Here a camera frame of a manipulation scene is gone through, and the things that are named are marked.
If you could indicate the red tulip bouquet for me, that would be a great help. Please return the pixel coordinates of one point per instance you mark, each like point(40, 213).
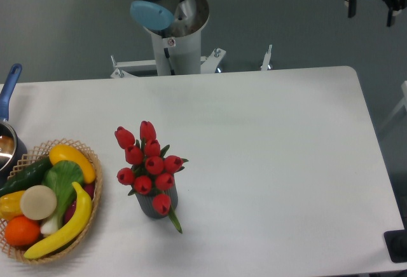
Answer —
point(151, 168)

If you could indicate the dark grey ribbed vase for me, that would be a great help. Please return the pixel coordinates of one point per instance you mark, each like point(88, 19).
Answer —
point(159, 205)

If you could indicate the black device at table edge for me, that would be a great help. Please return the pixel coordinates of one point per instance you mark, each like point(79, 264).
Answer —
point(396, 245)

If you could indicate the purple eggplant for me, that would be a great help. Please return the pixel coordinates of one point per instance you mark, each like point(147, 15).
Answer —
point(90, 190)

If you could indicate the green bok choy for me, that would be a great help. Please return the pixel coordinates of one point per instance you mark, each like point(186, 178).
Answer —
point(59, 179)

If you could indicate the yellow banana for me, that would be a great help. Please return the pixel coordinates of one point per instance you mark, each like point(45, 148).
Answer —
point(68, 232)

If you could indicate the woven wicker basket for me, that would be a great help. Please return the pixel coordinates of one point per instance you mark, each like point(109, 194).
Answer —
point(37, 153)

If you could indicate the green cucumber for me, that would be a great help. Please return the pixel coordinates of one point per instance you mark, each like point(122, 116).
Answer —
point(30, 176)

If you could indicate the beige round disc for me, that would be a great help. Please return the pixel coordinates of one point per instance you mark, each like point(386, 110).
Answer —
point(38, 202)

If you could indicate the yellow bell pepper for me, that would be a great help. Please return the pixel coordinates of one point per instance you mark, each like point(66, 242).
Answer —
point(10, 205)

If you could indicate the orange fruit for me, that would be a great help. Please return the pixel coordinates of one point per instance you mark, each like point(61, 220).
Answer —
point(21, 231)

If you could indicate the white frame at right edge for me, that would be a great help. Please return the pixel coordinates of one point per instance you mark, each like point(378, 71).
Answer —
point(397, 113)

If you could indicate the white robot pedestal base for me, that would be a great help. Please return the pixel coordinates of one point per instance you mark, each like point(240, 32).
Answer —
point(173, 56)

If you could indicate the blue handled steel pot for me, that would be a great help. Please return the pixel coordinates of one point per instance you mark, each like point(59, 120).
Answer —
point(12, 147)

